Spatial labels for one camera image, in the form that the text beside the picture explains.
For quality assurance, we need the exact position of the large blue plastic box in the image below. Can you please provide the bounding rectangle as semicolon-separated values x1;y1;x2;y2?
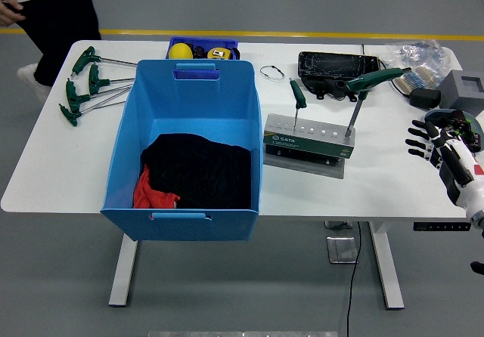
100;59;264;243

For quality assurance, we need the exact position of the green metal SATA tool holder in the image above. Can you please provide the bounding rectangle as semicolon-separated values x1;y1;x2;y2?
262;113;357;180

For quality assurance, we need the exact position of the orange cloth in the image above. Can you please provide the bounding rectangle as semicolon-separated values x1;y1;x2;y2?
132;163;182;209

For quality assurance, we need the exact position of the small green T-handle hex wrench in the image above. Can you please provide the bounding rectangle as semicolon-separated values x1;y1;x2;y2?
288;77;308;131

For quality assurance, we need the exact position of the square metal floor plate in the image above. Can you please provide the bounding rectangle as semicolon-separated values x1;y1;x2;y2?
326;236;359;265

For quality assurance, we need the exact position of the black cloth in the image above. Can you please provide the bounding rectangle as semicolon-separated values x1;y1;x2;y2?
139;133;253;210

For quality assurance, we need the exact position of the black power adapter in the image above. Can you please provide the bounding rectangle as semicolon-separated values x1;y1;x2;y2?
408;87;442;111

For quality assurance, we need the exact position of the yellow ball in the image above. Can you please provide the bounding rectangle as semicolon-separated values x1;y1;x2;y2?
169;43;194;60

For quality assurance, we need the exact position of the white table leg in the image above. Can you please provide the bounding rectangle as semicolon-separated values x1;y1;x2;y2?
108;234;139;308
368;221;405;311

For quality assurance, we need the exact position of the person's right hand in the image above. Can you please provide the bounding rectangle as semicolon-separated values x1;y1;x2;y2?
0;0;26;27

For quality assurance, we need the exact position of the thin black adapter cable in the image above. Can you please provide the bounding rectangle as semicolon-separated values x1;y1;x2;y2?
361;43;390;70

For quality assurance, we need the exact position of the clear plastic parts bag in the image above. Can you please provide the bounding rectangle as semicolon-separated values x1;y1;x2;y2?
385;39;455;91

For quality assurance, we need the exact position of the steel wire ring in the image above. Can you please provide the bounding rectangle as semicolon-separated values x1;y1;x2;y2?
259;65;286;82

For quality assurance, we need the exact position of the small dark blue bin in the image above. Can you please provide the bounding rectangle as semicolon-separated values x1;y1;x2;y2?
165;36;240;61

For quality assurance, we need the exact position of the large green T-handle hex wrench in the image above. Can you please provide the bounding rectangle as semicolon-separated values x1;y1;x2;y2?
344;66;412;139

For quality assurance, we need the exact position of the beige resistor tape strip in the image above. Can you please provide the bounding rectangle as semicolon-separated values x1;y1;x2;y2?
392;73;421;97

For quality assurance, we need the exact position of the grey square block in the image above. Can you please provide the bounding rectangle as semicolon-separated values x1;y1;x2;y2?
439;69;484;112

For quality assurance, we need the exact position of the round electronics module with wires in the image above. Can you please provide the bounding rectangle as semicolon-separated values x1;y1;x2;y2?
423;108;482;149

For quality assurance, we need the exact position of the person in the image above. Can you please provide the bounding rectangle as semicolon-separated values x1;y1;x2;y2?
0;0;102;104

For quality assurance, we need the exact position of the yellow tape measure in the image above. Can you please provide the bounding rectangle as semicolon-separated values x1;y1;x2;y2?
206;47;241;61

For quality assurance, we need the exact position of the black cracked tablet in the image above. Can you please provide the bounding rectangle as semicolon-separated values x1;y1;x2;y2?
297;51;381;79

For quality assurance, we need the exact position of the black plastic bracket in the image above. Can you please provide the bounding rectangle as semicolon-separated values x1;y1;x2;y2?
304;76;360;103

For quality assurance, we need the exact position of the black floor cable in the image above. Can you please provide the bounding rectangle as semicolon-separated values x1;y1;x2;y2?
346;221;362;337

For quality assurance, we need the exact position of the black desk control panel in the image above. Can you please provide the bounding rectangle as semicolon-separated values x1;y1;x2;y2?
412;221;473;233

